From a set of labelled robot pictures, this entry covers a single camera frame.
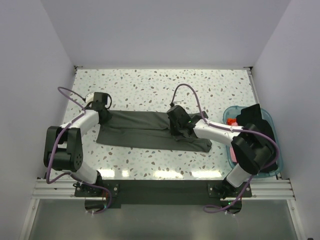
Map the grey green t shirt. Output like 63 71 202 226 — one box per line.
96 110 212 153

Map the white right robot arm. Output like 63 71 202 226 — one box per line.
169 117 279 197

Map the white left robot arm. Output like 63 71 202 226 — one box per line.
43 108 112 196

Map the teal plastic laundry basket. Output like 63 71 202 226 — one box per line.
222 104 283 178

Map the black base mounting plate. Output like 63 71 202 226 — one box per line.
73 180 252 210

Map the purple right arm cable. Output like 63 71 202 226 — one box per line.
169 83 280 215

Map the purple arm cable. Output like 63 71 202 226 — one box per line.
46 86 113 216
169 83 280 215

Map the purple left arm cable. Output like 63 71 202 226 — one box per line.
46 86 113 216

